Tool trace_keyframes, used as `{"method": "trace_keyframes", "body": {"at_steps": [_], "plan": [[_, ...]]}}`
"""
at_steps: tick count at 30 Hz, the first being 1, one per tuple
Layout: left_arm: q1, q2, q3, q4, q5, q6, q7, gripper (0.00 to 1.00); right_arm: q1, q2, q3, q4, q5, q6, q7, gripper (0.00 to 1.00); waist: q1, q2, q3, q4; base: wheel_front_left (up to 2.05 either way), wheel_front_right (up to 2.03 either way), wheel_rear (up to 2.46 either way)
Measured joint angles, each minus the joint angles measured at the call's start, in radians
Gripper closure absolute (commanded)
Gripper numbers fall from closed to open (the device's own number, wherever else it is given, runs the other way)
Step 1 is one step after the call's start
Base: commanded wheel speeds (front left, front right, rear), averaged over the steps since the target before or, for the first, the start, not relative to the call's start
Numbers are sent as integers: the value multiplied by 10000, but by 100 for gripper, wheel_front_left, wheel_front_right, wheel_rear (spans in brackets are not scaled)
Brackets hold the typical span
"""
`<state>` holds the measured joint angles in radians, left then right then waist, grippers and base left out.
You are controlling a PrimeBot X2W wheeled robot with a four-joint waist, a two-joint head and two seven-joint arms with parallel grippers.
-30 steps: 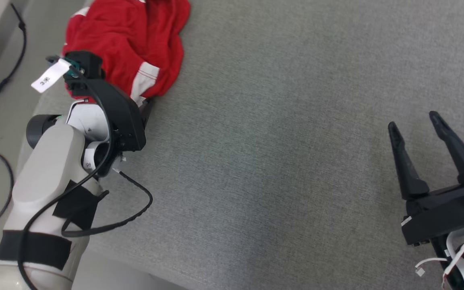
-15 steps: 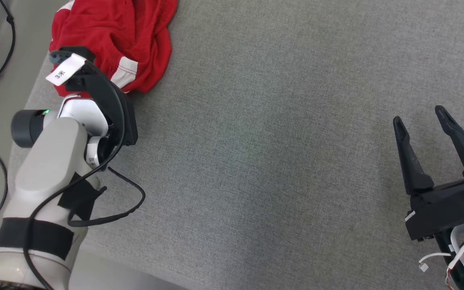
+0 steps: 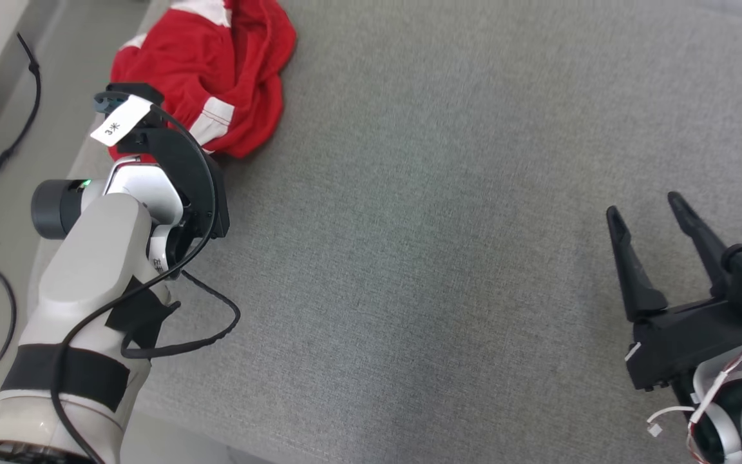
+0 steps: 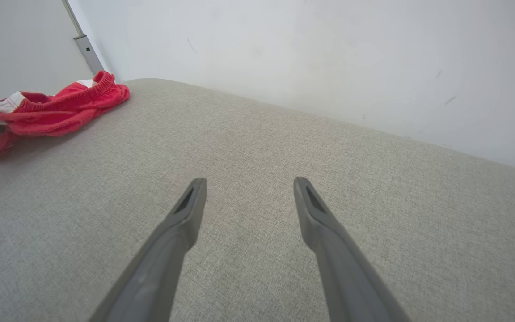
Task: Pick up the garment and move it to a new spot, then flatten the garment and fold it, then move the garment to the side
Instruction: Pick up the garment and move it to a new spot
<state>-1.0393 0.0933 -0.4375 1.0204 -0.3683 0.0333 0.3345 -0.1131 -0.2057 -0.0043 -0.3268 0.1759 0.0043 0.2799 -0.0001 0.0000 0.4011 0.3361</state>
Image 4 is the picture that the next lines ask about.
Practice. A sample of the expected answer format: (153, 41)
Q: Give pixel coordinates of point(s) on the grey fabric sofa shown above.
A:
(257, 147)

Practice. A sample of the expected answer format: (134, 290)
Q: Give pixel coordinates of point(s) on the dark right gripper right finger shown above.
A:
(347, 286)

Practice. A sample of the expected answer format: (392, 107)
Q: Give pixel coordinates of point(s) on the grey metal post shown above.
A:
(88, 52)

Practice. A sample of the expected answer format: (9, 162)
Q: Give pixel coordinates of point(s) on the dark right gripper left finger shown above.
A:
(159, 277)

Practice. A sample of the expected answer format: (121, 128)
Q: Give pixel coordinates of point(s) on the red shorts with white trim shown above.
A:
(56, 112)

